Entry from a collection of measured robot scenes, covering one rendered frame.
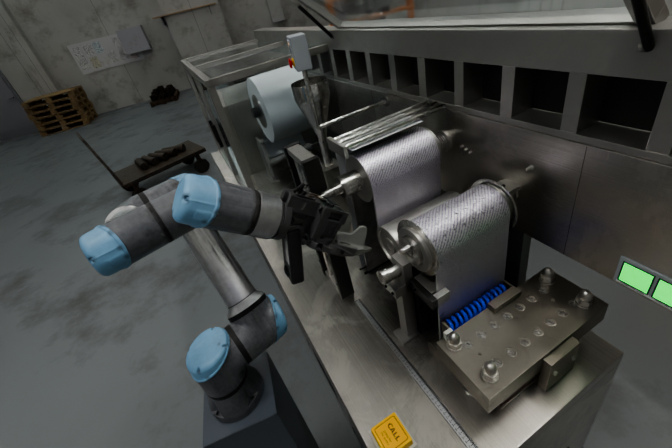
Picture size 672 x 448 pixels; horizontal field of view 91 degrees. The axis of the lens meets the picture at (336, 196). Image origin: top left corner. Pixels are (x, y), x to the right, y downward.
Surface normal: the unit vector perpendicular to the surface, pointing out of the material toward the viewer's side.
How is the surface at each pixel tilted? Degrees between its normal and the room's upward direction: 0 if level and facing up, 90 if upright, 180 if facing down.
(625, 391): 0
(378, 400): 0
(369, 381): 0
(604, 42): 90
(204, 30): 90
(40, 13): 90
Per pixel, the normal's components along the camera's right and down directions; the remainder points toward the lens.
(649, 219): -0.87, 0.40
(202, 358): -0.29, -0.76
